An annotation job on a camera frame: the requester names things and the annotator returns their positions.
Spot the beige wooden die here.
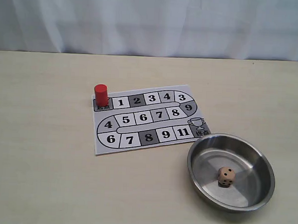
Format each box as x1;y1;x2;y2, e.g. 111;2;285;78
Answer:
218;167;235;187

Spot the red cylinder game piece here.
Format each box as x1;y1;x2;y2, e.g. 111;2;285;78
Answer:
94;84;109;107

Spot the stainless steel round dish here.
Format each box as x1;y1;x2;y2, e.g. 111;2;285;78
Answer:
187;133;276;213

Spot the white curtain backdrop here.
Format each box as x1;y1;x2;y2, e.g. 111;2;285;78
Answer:
0;0;298;61

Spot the printed paper game board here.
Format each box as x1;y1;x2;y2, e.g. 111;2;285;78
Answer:
92;85;211;155

